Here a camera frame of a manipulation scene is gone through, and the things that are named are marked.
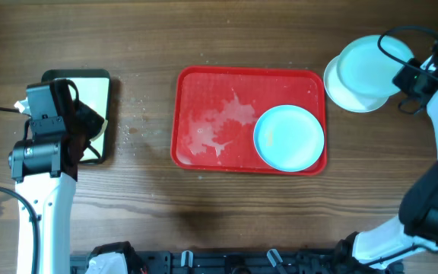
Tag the white round plate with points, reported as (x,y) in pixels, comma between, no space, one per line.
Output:
(345,98)

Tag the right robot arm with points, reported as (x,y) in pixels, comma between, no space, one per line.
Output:
(415,228)

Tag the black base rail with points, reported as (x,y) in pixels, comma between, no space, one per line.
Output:
(245,262)

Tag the red plastic tray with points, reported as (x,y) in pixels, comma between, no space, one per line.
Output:
(217,108)

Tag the light blue plate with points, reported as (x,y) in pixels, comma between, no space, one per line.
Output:
(365,68)
(288,138)

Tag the green and yellow sponge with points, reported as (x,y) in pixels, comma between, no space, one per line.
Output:
(101,132)

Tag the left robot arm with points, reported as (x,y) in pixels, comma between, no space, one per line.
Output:
(44,167)

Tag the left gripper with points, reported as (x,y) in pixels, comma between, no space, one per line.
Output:
(93,119)

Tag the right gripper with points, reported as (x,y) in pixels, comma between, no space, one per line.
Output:
(401,79)

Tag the dark green rectangular basin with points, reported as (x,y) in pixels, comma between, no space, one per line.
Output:
(94,86)

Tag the light blue plate top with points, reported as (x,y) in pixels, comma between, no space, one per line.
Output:
(365,68)

